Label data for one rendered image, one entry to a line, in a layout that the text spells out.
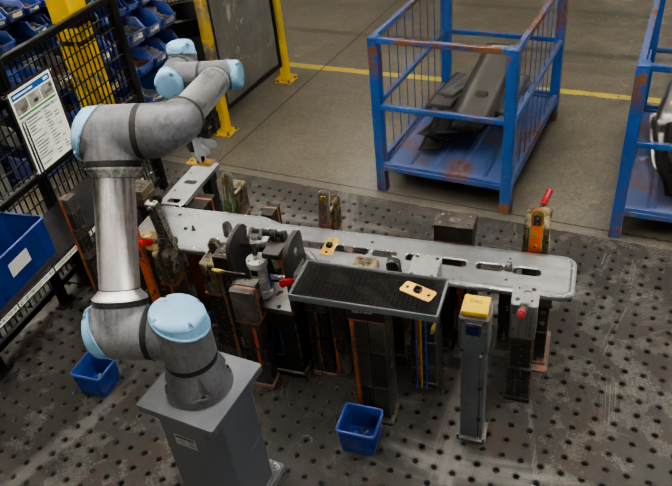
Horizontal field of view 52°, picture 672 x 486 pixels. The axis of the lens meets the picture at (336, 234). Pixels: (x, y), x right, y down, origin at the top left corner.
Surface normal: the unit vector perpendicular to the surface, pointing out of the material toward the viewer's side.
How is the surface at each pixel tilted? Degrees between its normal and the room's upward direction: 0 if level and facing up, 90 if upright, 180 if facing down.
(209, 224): 0
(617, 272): 0
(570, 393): 0
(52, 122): 90
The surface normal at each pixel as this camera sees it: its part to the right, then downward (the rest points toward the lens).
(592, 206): -0.10, -0.80
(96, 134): -0.14, 0.08
